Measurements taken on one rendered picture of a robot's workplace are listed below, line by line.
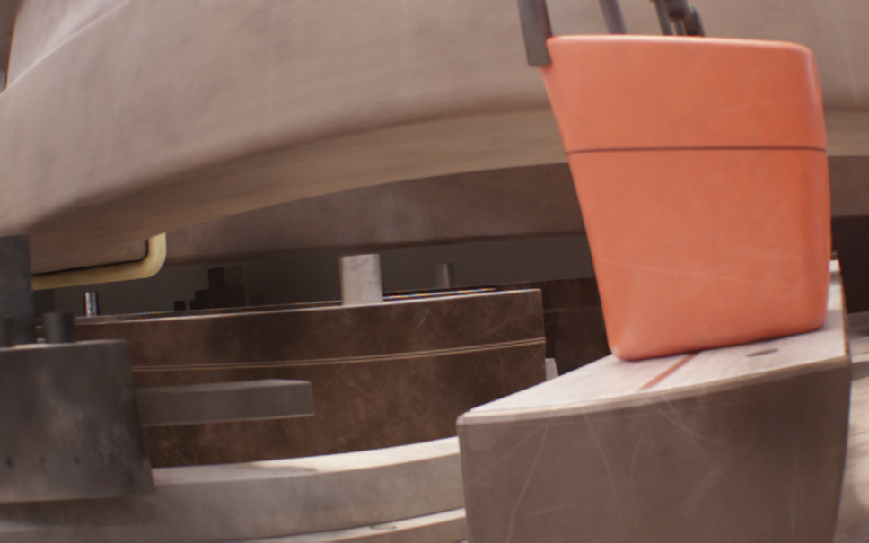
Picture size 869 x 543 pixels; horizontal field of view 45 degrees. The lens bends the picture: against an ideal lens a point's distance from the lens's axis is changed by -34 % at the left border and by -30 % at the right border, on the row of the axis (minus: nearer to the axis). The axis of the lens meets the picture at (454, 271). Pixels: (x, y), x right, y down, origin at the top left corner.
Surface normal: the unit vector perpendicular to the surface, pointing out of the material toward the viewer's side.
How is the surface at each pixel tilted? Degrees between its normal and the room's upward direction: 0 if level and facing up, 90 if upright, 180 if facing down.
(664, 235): 97
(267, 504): 71
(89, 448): 90
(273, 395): 90
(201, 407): 90
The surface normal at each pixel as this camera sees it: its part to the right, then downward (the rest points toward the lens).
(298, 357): 0.44, -0.04
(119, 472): 0.75, -0.07
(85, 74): -0.62, 0.05
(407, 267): 0.05, -0.01
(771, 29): -0.32, 0.02
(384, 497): 0.68, -0.38
